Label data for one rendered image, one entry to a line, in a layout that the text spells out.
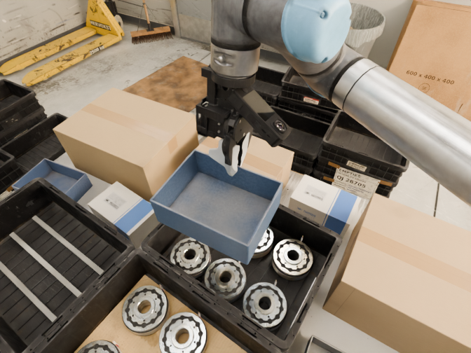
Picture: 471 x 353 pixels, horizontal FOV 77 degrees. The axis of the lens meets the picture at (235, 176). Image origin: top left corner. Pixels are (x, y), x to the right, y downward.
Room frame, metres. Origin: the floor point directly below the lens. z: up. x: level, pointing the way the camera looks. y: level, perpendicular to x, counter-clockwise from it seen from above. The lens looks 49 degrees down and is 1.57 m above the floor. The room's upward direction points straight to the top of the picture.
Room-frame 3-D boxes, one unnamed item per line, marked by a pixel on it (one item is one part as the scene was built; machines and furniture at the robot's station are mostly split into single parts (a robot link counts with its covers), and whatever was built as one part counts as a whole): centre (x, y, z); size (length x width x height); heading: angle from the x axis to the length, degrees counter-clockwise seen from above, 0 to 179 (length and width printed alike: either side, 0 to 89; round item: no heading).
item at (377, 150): (1.12, -0.67, 0.37); 0.40 x 0.30 x 0.45; 61
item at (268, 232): (0.41, -0.05, 0.86); 0.10 x 0.10 x 0.01
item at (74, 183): (0.69, 0.66, 0.74); 0.20 x 0.15 x 0.07; 67
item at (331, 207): (0.59, -0.30, 0.75); 0.20 x 0.12 x 0.09; 58
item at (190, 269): (0.35, 0.12, 0.86); 0.10 x 0.10 x 0.01
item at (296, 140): (1.32, -0.32, 0.31); 0.40 x 0.30 x 0.34; 61
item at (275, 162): (0.72, -0.02, 0.78); 0.30 x 0.22 x 0.16; 58
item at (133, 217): (0.56, 0.36, 0.75); 0.20 x 0.12 x 0.09; 54
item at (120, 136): (0.85, 0.39, 0.80); 0.40 x 0.30 x 0.20; 63
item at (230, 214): (0.34, 0.03, 1.10); 0.20 x 0.15 x 0.07; 62
